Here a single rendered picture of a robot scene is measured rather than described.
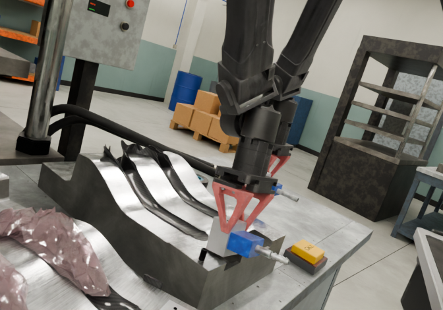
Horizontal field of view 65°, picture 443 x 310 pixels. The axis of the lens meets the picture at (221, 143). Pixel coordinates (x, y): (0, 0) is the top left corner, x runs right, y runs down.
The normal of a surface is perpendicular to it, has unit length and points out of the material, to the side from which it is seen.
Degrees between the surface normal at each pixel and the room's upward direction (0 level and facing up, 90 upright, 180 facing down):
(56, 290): 29
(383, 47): 90
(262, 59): 109
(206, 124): 90
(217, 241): 82
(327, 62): 90
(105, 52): 90
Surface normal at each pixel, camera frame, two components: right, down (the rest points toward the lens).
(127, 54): 0.76, 0.35
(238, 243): -0.55, -0.15
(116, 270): 0.65, -0.70
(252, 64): 0.56, 0.63
